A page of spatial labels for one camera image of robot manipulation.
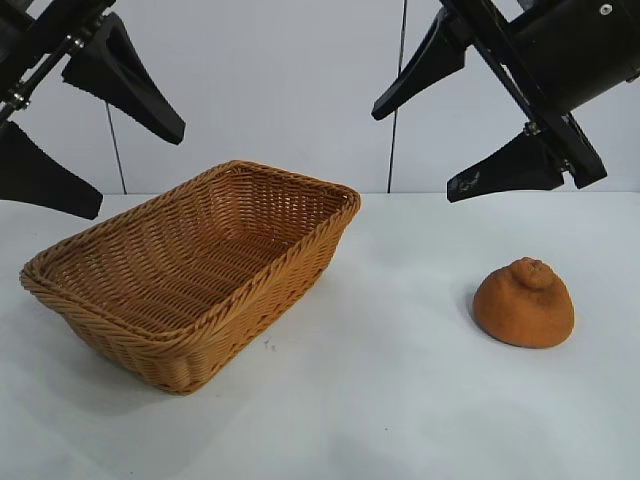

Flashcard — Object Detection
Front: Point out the brown round bread bun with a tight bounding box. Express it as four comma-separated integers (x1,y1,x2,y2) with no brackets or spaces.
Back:
473,256,575,347

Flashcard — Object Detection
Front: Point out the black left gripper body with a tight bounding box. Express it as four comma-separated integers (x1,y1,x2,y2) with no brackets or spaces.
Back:
0,0,115,127

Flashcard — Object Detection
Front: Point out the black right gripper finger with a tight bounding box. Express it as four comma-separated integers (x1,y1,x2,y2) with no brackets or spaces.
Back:
371,7,470,122
446,130,567,204

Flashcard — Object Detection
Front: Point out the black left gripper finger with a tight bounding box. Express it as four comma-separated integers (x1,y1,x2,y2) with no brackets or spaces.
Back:
0,121,105,220
61,11,187,147

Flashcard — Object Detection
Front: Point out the tan woven wicker basket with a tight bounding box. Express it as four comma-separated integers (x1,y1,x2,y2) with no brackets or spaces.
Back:
19,159,362,397

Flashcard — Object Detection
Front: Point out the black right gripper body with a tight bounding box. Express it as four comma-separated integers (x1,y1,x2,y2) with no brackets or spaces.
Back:
436,0,640,191

